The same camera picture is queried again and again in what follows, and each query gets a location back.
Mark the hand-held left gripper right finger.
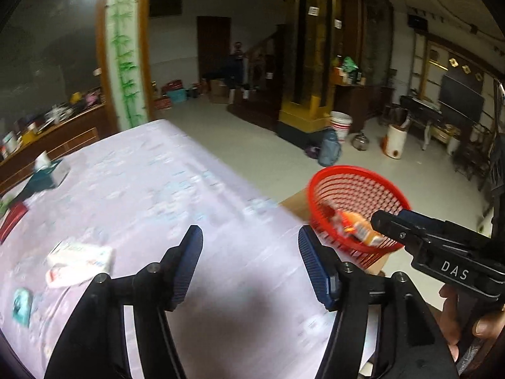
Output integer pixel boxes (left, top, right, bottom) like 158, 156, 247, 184
298, 225, 458, 379

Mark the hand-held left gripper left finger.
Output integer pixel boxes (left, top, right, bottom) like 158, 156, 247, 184
43, 225, 204, 379

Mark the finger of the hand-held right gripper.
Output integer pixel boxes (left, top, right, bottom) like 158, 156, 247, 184
398, 208, 447, 230
370, 210, 426, 254

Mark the orange and white box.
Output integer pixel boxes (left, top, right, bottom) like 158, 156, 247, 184
335, 210, 384, 246

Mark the red plastic basket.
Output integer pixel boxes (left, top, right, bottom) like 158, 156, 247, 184
306, 165, 413, 256

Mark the person's right hand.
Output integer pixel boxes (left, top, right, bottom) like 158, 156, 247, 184
438, 284, 505, 364

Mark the white and orange cylinder bin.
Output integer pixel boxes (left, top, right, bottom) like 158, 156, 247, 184
381, 123, 408, 160

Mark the lilac printed tablecloth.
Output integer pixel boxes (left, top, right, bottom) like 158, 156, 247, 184
0, 118, 380, 379

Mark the metal kettle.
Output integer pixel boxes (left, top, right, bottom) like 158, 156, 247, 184
352, 131, 371, 153

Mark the blue backpack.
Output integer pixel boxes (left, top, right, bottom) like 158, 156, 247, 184
317, 127, 342, 167

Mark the white tube packet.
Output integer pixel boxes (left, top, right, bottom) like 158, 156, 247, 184
46, 239, 116, 274

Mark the white plastic bucket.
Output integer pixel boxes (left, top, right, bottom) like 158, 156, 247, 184
329, 111, 353, 145

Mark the black television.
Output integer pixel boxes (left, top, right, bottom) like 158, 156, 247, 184
438, 73, 486, 124

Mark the wooden side cabinet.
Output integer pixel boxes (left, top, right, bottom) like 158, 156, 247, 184
333, 82, 371, 132

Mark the teal tissue box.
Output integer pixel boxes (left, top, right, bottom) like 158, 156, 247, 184
29, 151, 72, 193

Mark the teal snack packet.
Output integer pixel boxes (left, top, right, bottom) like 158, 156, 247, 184
12, 287, 35, 328

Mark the brown cardboard carton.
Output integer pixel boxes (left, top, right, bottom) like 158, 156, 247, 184
209, 79, 230, 105

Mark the dark red flat packet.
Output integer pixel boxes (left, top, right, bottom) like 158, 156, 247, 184
0, 201, 29, 242

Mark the wooden sideboard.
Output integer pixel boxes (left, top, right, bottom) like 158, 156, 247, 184
0, 100, 108, 192

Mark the golden pillar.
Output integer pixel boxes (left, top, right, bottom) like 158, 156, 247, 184
277, 0, 345, 137

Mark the bamboo painted pillar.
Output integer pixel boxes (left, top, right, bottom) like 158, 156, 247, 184
95, 0, 153, 132

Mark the dark wooden door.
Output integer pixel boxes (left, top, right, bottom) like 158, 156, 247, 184
197, 16, 232, 82

